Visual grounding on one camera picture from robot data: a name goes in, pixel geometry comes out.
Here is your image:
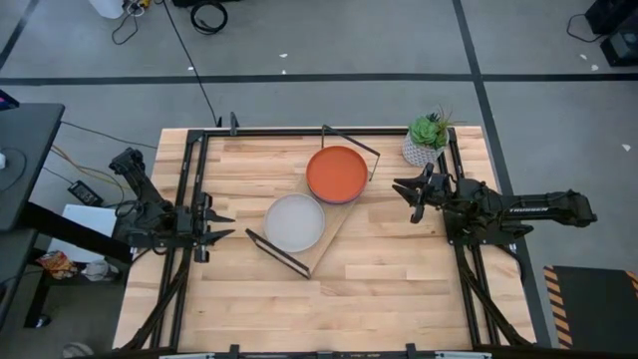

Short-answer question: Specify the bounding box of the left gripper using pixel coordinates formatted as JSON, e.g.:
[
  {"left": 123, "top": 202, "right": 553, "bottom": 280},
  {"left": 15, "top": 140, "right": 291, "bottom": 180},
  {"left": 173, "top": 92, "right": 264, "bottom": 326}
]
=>
[{"left": 173, "top": 192, "right": 236, "bottom": 264}]

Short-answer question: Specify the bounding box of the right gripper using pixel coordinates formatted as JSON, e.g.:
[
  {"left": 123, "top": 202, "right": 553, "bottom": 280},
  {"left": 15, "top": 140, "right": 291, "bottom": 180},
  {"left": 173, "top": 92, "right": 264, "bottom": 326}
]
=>
[{"left": 391, "top": 163, "right": 454, "bottom": 224}]

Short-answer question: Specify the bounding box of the grey plate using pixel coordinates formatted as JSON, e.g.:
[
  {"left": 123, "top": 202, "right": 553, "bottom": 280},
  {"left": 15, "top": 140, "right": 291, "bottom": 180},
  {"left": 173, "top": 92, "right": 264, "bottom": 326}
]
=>
[{"left": 262, "top": 192, "right": 327, "bottom": 254}]

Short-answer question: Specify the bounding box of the orange plate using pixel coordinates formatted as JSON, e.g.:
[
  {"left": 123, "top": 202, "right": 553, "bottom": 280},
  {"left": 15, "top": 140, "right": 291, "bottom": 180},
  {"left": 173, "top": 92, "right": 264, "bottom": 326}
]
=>
[{"left": 305, "top": 145, "right": 370, "bottom": 204}]

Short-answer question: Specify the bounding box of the potted succulent in white pot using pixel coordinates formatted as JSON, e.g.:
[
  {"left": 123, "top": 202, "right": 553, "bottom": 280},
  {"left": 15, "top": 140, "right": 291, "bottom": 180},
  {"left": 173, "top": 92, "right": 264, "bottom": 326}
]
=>
[{"left": 401, "top": 107, "right": 458, "bottom": 169}]

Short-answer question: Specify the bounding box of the crumpled clear plastic bag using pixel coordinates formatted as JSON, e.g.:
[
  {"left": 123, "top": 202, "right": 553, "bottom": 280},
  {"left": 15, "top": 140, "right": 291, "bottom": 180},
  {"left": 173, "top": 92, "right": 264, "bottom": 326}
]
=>
[{"left": 81, "top": 258, "right": 121, "bottom": 283}]

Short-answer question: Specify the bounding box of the white sheet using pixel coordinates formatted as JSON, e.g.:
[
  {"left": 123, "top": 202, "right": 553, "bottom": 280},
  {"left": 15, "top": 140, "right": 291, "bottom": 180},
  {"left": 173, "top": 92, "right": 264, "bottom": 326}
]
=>
[{"left": 47, "top": 202, "right": 121, "bottom": 264}]

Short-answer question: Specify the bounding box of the black power adapter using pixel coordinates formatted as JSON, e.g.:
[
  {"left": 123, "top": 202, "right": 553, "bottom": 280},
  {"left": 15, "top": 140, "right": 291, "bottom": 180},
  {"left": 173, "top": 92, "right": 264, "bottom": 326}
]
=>
[{"left": 67, "top": 179, "right": 105, "bottom": 208}]

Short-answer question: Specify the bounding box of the orange snack bag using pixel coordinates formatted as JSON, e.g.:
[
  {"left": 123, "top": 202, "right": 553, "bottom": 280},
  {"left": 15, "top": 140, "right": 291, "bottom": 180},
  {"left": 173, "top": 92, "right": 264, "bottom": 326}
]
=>
[{"left": 35, "top": 250, "right": 79, "bottom": 280}]

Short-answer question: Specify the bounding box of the person's shoe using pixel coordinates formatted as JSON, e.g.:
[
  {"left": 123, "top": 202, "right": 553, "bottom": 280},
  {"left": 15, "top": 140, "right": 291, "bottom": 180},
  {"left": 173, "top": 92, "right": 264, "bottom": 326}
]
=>
[{"left": 62, "top": 341, "right": 95, "bottom": 359}]

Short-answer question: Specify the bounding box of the black desk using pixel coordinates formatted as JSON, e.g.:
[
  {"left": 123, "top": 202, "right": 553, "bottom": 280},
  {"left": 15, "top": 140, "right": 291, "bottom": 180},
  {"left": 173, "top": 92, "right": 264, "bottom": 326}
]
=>
[{"left": 0, "top": 102, "right": 134, "bottom": 330}]

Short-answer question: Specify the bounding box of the hazard striped black mat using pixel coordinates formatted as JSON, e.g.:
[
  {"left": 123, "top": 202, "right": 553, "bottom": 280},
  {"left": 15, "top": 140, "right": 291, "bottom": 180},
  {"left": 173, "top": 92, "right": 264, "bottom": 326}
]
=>
[{"left": 542, "top": 264, "right": 638, "bottom": 350}]

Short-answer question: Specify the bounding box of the blue and pink item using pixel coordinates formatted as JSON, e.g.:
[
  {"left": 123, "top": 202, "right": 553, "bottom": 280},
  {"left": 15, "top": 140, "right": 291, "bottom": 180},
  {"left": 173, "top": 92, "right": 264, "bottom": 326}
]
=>
[{"left": 0, "top": 89, "right": 20, "bottom": 112}]

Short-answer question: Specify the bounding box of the white container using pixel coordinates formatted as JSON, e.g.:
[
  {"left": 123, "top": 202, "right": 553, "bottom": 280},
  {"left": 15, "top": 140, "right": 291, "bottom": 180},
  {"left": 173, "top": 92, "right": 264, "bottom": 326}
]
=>
[{"left": 89, "top": 0, "right": 125, "bottom": 20}]

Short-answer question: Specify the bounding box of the black box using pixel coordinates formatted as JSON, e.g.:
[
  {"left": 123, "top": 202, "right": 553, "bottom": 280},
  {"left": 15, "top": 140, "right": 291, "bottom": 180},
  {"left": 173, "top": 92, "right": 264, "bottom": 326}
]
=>
[{"left": 600, "top": 29, "right": 638, "bottom": 69}]

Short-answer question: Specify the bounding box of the black equipment case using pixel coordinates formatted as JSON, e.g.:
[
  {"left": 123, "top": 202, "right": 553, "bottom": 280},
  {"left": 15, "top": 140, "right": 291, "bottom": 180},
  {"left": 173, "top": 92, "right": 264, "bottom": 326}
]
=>
[{"left": 585, "top": 0, "right": 638, "bottom": 36}]

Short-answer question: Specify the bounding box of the black aluminium table frame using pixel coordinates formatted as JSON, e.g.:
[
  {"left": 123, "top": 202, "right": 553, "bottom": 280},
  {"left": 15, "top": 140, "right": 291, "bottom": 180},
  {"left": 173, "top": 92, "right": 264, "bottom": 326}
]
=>
[{"left": 119, "top": 112, "right": 534, "bottom": 359}]

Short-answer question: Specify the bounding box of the grey floor cable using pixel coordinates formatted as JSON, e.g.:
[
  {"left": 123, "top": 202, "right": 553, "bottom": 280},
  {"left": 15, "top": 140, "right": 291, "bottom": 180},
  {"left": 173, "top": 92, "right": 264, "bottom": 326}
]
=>
[{"left": 59, "top": 121, "right": 159, "bottom": 151}]

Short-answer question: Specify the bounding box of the yellow cable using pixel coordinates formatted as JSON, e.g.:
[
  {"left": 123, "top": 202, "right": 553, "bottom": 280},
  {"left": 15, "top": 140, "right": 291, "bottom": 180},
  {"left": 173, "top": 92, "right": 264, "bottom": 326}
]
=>
[{"left": 49, "top": 144, "right": 129, "bottom": 193}]

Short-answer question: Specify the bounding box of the long black floor cable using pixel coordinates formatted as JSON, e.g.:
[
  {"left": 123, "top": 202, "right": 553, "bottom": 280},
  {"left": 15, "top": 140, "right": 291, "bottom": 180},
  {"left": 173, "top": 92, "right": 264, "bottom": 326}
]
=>
[{"left": 162, "top": 0, "right": 221, "bottom": 127}]

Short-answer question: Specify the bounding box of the black desk cable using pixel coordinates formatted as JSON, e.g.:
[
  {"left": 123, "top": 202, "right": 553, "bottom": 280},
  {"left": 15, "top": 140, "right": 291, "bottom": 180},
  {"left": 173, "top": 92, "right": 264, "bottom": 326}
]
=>
[{"left": 0, "top": 146, "right": 29, "bottom": 194}]

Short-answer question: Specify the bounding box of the coiled black cable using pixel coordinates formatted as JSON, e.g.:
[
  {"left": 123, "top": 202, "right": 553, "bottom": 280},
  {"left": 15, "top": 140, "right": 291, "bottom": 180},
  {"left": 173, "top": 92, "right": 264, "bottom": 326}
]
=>
[{"left": 189, "top": 1, "right": 229, "bottom": 36}]

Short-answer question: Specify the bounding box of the thin black cable loop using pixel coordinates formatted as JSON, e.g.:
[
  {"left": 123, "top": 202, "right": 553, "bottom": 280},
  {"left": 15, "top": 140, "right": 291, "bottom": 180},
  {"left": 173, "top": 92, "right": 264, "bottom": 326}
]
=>
[{"left": 111, "top": 13, "right": 141, "bottom": 46}]

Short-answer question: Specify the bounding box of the black equipment cable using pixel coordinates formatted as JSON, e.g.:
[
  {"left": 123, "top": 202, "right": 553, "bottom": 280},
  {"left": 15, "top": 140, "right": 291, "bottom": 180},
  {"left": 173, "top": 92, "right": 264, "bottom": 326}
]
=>
[{"left": 565, "top": 13, "right": 602, "bottom": 44}]

